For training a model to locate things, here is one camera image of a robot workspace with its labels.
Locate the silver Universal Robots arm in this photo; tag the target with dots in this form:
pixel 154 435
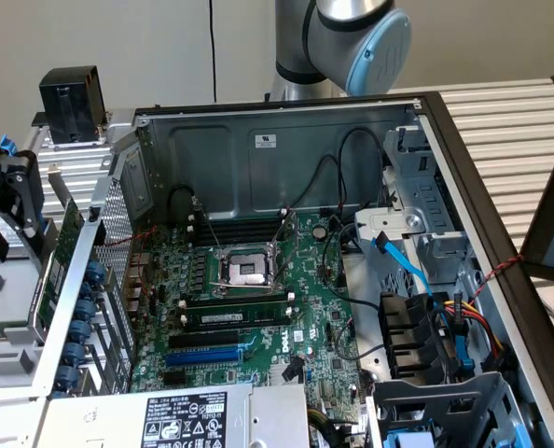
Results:
pixel 333 42

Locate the black CPU cooler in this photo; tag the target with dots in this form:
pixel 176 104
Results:
pixel 69 102

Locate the dark blue slot knob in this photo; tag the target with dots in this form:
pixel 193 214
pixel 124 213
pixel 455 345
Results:
pixel 84 310
pixel 97 273
pixel 65 378
pixel 87 290
pixel 75 354
pixel 79 331

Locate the loose green RAM stick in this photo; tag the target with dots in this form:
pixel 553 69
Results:
pixel 2 328

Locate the grey parts rack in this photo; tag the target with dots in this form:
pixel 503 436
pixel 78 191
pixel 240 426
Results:
pixel 11 364

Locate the open PC case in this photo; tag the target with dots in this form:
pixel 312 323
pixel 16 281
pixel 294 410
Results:
pixel 211 158

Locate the black RAM slot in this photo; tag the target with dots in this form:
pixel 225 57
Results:
pixel 235 223
pixel 235 303
pixel 235 237

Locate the long black expansion slot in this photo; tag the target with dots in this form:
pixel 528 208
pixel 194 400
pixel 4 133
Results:
pixel 202 340

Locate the CPU socket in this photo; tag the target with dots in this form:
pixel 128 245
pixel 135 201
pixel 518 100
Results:
pixel 246 270

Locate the short black expansion slot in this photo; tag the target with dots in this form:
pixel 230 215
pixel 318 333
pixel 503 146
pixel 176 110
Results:
pixel 174 378

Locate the blue expansion slot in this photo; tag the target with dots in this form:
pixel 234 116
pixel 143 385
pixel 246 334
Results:
pixel 202 358

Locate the silver power supply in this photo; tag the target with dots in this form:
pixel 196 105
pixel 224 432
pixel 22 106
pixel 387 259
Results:
pixel 118 420

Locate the white case sticker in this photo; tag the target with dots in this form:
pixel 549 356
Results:
pixel 266 141

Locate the installed RAM stick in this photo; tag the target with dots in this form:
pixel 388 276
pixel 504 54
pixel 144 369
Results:
pixel 239 318

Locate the metal socket cover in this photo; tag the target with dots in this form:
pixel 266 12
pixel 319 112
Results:
pixel 286 231

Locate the coin cell battery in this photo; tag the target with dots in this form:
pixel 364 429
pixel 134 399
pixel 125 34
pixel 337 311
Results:
pixel 320 232

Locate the green Dell motherboard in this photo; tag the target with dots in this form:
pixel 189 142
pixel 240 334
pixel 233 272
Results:
pixel 305 298

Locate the silver chipset heatsink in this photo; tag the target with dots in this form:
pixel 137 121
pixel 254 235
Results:
pixel 277 375

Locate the silver metal drive cage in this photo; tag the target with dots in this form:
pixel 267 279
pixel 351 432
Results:
pixel 426 196

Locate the black fan shroud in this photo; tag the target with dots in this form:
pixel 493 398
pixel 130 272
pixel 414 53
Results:
pixel 403 336

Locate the grey plastic disk bay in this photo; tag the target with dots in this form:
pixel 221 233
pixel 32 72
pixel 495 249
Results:
pixel 468 401

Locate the dark framed side panel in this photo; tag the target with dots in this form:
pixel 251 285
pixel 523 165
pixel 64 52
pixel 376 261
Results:
pixel 547 224

